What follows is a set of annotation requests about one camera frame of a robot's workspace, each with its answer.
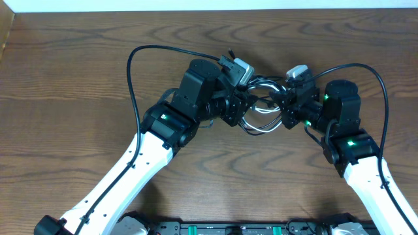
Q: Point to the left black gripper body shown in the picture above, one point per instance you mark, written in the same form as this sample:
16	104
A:
235	108

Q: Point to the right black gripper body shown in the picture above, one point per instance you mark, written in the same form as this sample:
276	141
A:
292	113

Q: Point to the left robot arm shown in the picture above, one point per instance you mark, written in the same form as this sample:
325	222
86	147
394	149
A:
207	91

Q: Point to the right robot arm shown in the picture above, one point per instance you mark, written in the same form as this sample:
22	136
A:
349	148

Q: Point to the cardboard panel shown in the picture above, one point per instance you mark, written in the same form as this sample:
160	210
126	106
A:
6	21

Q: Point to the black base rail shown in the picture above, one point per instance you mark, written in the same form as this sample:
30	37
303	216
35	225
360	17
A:
133	223

